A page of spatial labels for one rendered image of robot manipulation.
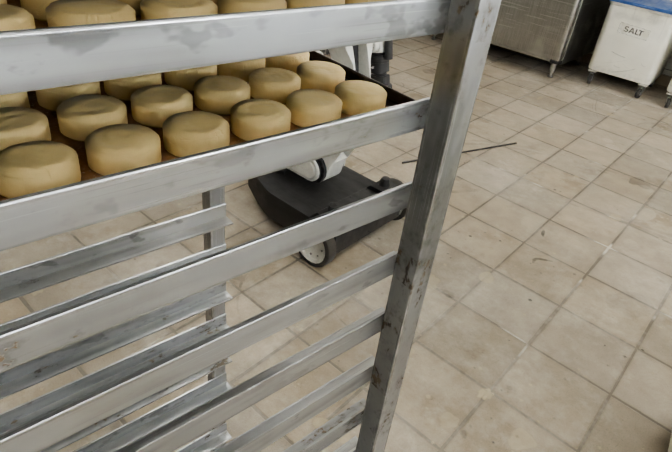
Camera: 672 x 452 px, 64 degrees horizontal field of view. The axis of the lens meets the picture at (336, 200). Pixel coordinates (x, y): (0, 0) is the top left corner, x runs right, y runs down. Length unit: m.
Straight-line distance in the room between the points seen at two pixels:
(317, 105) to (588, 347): 1.91
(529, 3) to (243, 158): 4.81
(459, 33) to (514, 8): 4.71
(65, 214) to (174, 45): 0.12
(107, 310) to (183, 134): 0.13
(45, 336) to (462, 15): 0.39
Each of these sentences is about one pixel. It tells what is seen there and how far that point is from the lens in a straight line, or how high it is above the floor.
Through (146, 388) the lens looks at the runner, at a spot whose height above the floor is 1.05.
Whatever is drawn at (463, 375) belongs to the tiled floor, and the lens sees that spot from 1.97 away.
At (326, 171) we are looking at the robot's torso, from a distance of 2.32.
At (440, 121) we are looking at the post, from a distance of 0.50.
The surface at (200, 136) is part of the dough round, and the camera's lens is 0.41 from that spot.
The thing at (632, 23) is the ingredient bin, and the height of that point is 0.57.
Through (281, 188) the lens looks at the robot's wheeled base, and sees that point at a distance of 2.40.
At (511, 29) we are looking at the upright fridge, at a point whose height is 0.33.
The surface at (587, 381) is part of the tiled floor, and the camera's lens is 2.15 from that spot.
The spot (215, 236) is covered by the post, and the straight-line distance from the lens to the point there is 1.01.
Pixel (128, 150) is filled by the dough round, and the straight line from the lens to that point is 0.39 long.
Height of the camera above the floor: 1.42
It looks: 32 degrees down
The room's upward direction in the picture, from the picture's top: 7 degrees clockwise
